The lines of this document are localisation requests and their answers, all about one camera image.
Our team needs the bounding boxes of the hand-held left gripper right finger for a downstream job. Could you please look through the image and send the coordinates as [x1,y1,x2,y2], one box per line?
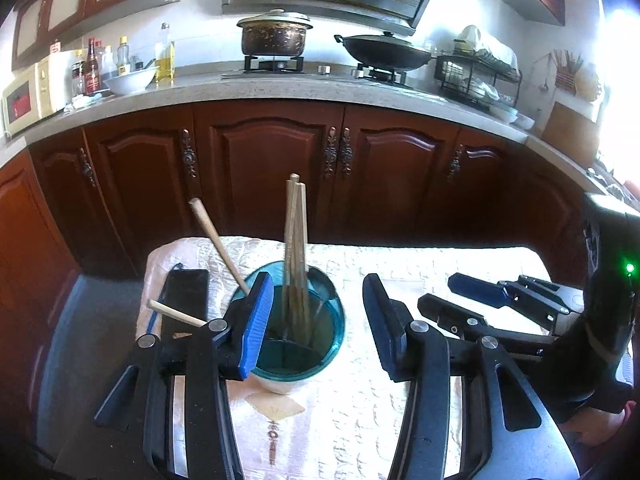
[362,273,581,480]

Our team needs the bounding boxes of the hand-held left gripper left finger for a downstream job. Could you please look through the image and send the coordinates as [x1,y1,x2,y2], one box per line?
[94,271,275,480]

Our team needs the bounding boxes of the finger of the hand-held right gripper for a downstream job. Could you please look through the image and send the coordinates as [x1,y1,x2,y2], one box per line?
[417,293,557,357]
[447,273,583,317]

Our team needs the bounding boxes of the teal plastic cup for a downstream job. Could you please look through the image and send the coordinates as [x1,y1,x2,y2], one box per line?
[230,261,347,395]

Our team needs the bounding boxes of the white long utensil handle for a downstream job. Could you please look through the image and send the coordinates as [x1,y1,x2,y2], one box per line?
[148,299,208,328]

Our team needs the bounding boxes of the wooden utensil stick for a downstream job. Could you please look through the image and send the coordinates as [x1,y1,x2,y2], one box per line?
[188,198,249,295]

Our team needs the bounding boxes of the person's right hand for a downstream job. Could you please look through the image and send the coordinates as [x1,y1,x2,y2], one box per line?
[560,406,627,448]

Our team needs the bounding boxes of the white quilted cloth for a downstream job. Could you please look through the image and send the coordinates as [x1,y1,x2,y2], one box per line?
[135,235,556,480]

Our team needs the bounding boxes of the black smartphone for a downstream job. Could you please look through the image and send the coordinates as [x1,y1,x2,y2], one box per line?
[159,268,210,341]

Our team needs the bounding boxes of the dark wooden lower cabinets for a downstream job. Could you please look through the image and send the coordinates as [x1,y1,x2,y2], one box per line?
[0,95,601,281]

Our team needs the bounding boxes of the stack of white bowls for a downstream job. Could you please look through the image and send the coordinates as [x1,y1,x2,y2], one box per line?
[487,102,536,128]

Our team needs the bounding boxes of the wooden cutting board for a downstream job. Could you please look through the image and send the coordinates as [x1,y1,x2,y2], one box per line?
[542,101,603,166]

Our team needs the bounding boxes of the beige gourd ladle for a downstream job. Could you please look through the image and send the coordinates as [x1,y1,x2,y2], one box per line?
[574,62,601,101]

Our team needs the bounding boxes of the grey stone kitchen counter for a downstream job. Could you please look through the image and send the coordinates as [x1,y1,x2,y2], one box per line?
[0,62,640,201]

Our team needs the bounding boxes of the white plastic bag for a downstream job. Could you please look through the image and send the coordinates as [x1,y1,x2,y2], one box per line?
[454,24,518,68]

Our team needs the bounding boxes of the black wok with lid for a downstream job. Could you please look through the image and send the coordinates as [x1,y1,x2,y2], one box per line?
[334,31,433,72]

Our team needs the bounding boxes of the gas stove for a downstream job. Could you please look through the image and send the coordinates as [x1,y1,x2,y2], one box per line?
[220,54,416,83]

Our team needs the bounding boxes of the white ceramic bowl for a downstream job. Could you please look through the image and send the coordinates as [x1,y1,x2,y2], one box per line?
[102,67,160,96]

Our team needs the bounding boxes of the yellow oil bottle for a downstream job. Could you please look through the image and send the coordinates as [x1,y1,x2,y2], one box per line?
[154,22,176,83]

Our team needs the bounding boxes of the speckled cooking pot with lid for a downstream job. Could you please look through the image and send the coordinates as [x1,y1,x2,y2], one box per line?
[236,8,314,57]

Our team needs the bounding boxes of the dark sauce bottle red label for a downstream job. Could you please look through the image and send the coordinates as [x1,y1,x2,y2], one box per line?
[84,38,102,97]

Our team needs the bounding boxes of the cream microwave oven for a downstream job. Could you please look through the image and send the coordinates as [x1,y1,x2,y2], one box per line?
[1,52,76,137]

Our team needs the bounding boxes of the blue lanyard cord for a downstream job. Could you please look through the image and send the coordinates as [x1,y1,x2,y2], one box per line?
[141,262,183,343]

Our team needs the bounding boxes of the black wire dish rack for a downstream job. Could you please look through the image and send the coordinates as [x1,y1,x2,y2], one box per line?
[435,50,523,106]

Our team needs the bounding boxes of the wall chopstick holder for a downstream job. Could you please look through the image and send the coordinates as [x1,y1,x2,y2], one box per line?
[550,49,583,92]

